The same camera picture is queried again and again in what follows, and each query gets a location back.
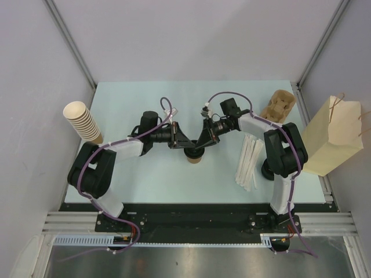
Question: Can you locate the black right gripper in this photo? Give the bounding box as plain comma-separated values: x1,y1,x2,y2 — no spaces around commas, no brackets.
195,117,230,149

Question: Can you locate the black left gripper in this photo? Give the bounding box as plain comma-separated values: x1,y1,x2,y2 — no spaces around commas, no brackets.
150,122,194,149

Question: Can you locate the black coffee cup lid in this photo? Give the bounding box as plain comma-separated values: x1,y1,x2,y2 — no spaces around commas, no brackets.
183,147,205,160

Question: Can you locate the brown paper coffee cup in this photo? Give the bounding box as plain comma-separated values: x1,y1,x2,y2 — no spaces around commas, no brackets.
187,156,202,164

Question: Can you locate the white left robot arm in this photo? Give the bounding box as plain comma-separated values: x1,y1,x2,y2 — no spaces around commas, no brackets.
67,111,195,232

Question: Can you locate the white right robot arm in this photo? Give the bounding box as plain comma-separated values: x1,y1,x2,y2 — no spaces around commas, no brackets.
195,98,308,232

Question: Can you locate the cream paper takeout bag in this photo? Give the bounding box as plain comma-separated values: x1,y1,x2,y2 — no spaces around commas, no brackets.
301,93,368,177

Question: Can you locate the white wrapped straw pile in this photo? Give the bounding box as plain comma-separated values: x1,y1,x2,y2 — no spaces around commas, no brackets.
235,134,264,192

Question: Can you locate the black lid stack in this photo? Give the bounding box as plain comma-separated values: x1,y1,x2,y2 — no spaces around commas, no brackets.
261,159,274,181

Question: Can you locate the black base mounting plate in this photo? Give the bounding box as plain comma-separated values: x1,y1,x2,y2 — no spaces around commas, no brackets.
59,202,340,240

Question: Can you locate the brown pulp cup carrier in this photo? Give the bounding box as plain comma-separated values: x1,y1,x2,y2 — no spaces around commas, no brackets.
260,90,296,123

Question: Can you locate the stack of paper cups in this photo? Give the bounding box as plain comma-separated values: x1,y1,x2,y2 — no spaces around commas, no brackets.
63,101,103,144

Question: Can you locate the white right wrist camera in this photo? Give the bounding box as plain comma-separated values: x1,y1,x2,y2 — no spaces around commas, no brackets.
201,102,213,119

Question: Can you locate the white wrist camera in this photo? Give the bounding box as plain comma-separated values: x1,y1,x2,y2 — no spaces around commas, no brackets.
163,108,178,117
201,102,213,119

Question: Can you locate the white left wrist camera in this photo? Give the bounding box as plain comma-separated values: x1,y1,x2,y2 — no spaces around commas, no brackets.
163,108,178,117

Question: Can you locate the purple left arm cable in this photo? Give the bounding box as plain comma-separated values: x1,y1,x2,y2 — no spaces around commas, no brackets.
54,97,174,261

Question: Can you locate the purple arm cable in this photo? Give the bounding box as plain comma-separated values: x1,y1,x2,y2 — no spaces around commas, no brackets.
54,97,174,261
204,92,318,258

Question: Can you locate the aluminium frame rail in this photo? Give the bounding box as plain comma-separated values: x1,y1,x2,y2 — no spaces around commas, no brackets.
42,212,357,236

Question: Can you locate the white cable duct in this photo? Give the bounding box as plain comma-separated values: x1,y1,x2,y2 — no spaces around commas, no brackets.
53,233,275,250

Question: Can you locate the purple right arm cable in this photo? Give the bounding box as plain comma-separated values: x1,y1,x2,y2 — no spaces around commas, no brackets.
204,92,318,258

